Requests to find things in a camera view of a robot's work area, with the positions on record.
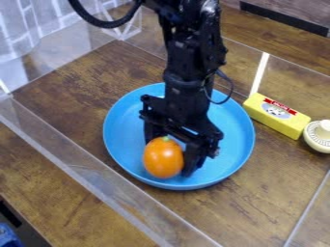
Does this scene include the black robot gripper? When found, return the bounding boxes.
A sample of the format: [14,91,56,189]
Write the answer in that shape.
[137,82,226,178]

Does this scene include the orange toy ball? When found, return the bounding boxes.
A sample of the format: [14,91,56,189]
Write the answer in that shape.
[143,136,184,178]

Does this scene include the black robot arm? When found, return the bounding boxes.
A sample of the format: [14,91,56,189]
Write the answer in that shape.
[140,0,227,177]

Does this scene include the blue round tray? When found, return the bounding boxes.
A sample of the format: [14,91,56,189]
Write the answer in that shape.
[103,83,255,191]

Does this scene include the yellow toy butter block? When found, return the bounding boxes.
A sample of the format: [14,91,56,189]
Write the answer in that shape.
[242,93,311,140]

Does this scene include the cream toy mushroom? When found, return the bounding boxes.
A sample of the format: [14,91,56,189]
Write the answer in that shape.
[303,120,330,154]

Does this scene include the blue object at corner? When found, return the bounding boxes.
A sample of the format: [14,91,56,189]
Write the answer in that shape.
[0,223,22,247]

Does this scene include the clear acrylic enclosure wall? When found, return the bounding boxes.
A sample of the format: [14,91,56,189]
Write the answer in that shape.
[0,12,330,247]

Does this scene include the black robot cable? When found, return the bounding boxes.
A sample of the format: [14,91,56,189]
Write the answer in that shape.
[67,0,145,30]

